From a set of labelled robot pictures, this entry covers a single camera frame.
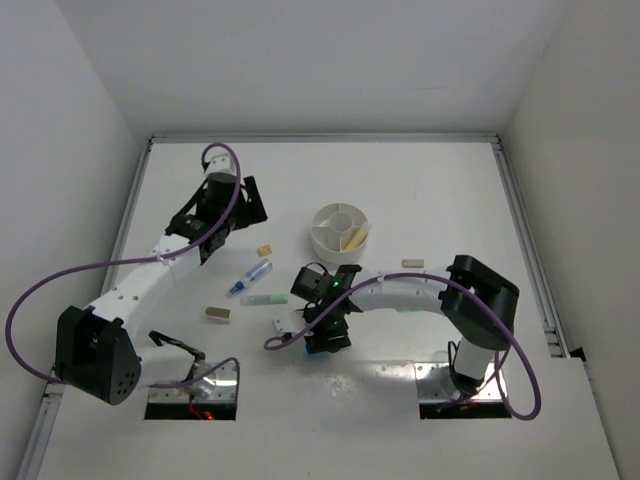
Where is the blue highlighter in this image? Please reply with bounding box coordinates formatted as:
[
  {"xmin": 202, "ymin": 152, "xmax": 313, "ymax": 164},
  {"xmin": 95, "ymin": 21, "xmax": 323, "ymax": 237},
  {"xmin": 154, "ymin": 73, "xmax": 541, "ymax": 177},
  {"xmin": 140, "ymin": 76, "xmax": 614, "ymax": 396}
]
[{"xmin": 302, "ymin": 349, "xmax": 330, "ymax": 361}]

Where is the yellow highlighter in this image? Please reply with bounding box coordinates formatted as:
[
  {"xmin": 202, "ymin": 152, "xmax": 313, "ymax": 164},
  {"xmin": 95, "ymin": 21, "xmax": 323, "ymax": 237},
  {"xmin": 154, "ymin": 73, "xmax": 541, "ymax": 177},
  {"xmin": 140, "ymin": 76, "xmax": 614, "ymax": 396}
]
[{"xmin": 343, "ymin": 222, "xmax": 371, "ymax": 252}]

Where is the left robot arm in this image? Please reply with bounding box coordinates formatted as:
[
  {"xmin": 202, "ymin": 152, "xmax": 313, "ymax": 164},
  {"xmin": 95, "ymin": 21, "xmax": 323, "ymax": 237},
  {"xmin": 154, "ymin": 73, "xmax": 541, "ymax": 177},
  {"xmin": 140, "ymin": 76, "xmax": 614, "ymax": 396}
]
[{"xmin": 54, "ymin": 172, "xmax": 268, "ymax": 405}]

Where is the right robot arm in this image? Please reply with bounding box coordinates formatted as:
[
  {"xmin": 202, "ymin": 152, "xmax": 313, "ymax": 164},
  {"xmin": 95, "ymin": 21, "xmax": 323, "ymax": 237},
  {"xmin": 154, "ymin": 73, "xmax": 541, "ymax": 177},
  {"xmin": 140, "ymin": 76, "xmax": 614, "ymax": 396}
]
[{"xmin": 290, "ymin": 255, "xmax": 520, "ymax": 399}]

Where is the small yellow eraser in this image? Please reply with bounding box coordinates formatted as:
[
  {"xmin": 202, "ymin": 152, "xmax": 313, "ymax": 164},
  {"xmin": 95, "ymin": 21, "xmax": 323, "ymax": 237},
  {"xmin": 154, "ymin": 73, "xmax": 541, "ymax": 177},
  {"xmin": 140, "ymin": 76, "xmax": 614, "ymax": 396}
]
[{"xmin": 257, "ymin": 245, "xmax": 272, "ymax": 257}]

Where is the clear blue glue bottle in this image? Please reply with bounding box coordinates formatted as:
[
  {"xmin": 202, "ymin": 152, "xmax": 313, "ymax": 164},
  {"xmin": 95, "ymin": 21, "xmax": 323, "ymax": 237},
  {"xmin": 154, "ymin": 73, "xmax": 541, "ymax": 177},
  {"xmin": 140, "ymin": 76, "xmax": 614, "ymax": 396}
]
[{"xmin": 228, "ymin": 258, "xmax": 273, "ymax": 297}]

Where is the green highlighter left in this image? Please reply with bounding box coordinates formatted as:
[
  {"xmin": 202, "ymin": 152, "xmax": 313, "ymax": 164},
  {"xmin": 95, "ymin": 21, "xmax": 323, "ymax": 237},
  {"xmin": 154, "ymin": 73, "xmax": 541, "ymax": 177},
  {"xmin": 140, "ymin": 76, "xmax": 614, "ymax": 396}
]
[{"xmin": 240, "ymin": 293, "xmax": 288, "ymax": 306}]

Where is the green highlighter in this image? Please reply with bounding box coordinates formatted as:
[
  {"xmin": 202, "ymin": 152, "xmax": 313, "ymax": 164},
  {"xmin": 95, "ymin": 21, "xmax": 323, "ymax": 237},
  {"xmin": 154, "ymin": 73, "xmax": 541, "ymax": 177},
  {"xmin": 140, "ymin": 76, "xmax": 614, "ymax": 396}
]
[
  {"xmin": 240, "ymin": 293, "xmax": 288, "ymax": 306},
  {"xmin": 396, "ymin": 307, "xmax": 430, "ymax": 314}
]

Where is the green highlighter right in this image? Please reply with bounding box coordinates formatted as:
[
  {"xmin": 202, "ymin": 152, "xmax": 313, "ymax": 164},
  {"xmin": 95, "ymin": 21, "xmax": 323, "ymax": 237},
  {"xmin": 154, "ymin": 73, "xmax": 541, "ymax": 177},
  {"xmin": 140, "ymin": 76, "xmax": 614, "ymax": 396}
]
[{"xmin": 396, "ymin": 307, "xmax": 430, "ymax": 314}]

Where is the white round divided organizer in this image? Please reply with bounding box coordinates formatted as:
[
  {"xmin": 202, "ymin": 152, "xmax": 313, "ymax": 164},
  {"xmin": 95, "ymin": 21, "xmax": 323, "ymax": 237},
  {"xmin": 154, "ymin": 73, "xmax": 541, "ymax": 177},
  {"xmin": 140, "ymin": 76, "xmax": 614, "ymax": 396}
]
[{"xmin": 310, "ymin": 203, "xmax": 371, "ymax": 266}]

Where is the grey eraser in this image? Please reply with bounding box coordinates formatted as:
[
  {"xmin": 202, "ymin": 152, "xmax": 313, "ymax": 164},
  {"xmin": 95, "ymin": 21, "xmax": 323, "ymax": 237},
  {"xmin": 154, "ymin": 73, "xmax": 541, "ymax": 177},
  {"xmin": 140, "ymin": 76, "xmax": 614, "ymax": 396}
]
[{"xmin": 401, "ymin": 258, "xmax": 424, "ymax": 269}]

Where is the brown white eraser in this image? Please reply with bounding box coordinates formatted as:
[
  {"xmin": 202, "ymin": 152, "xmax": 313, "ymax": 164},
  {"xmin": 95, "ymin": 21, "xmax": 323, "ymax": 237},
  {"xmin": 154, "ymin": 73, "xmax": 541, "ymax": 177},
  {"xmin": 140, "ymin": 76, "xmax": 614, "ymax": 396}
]
[{"xmin": 204, "ymin": 307, "xmax": 231, "ymax": 324}]

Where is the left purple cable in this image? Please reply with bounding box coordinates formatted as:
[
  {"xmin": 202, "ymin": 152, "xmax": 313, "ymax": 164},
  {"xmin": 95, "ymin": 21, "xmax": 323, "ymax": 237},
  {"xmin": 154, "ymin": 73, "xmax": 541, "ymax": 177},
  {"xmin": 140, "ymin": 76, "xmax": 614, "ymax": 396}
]
[{"xmin": 5, "ymin": 142, "xmax": 245, "ymax": 390}]

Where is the purple cable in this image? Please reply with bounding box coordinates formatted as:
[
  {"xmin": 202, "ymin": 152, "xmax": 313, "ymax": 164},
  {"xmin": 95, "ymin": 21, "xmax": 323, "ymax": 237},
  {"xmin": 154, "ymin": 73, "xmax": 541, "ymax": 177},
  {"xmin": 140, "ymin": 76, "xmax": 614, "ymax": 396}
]
[
  {"xmin": 5, "ymin": 142, "xmax": 245, "ymax": 390},
  {"xmin": 263, "ymin": 272, "xmax": 542, "ymax": 419}
]

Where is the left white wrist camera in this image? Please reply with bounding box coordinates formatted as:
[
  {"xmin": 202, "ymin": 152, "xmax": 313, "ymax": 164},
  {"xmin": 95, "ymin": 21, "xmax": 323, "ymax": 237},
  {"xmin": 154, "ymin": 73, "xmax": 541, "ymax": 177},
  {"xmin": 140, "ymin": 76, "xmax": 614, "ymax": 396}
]
[{"xmin": 204, "ymin": 153, "xmax": 236, "ymax": 175}]

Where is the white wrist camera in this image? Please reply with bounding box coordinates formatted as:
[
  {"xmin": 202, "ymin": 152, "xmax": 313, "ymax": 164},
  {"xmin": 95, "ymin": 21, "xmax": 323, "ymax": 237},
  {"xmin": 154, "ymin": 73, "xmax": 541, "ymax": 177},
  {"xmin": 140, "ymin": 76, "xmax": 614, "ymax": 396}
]
[
  {"xmin": 273, "ymin": 310, "xmax": 306, "ymax": 336},
  {"xmin": 204, "ymin": 153, "xmax": 236, "ymax": 175}
]

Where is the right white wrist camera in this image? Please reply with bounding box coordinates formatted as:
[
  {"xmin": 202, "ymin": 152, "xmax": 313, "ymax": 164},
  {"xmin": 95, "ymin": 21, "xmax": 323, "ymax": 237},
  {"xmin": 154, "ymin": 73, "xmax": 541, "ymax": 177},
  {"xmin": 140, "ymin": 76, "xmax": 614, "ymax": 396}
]
[{"xmin": 273, "ymin": 310, "xmax": 306, "ymax": 336}]

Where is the back aluminium frame rail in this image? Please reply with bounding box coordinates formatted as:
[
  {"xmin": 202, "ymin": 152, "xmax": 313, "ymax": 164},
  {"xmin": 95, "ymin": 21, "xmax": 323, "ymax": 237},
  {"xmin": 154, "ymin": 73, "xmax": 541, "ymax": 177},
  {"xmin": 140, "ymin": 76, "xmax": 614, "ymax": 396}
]
[{"xmin": 150, "ymin": 132, "xmax": 500, "ymax": 144}]

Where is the aluminium frame rail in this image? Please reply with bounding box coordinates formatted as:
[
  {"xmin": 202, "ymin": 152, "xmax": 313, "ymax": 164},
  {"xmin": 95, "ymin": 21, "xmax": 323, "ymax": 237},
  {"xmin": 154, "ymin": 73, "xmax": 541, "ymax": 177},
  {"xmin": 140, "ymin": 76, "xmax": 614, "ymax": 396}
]
[
  {"xmin": 14, "ymin": 137, "xmax": 154, "ymax": 480},
  {"xmin": 491, "ymin": 136, "xmax": 572, "ymax": 358},
  {"xmin": 150, "ymin": 132, "xmax": 500, "ymax": 144}
]

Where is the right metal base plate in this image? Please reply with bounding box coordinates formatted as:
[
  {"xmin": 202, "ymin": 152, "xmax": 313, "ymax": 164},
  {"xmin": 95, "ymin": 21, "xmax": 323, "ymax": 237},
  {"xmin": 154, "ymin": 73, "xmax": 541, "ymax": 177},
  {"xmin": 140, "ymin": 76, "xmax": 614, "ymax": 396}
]
[{"xmin": 414, "ymin": 362, "xmax": 502, "ymax": 408}]

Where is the metal base plate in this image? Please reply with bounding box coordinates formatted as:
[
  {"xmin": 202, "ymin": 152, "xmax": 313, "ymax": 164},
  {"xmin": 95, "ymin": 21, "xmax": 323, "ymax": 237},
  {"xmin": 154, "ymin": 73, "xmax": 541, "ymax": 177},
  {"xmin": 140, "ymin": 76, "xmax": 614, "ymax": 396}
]
[
  {"xmin": 414, "ymin": 362, "xmax": 502, "ymax": 408},
  {"xmin": 148, "ymin": 360, "xmax": 238, "ymax": 407}
]

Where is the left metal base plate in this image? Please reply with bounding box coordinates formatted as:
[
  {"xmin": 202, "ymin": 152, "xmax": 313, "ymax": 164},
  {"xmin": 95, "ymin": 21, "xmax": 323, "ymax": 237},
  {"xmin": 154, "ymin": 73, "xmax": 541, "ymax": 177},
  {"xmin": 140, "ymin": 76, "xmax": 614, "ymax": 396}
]
[{"xmin": 148, "ymin": 360, "xmax": 238, "ymax": 407}]

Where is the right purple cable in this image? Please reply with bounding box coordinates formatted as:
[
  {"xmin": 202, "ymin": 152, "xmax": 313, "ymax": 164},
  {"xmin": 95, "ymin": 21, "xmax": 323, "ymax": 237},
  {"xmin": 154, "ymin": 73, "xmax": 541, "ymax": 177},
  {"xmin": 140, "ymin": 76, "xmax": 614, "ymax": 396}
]
[{"xmin": 263, "ymin": 272, "xmax": 542, "ymax": 419}]

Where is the right aluminium frame rail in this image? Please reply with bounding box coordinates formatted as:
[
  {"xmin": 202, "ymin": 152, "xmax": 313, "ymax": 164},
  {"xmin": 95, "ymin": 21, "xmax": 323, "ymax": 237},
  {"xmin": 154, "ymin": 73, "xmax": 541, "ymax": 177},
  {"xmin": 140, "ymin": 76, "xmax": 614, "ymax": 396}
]
[{"xmin": 491, "ymin": 136, "xmax": 572, "ymax": 358}]

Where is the left aluminium frame rail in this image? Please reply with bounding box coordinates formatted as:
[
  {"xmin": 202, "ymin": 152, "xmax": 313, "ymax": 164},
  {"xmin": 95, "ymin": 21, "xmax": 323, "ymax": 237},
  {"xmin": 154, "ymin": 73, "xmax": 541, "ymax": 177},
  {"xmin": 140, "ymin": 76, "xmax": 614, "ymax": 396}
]
[{"xmin": 14, "ymin": 137, "xmax": 154, "ymax": 480}]

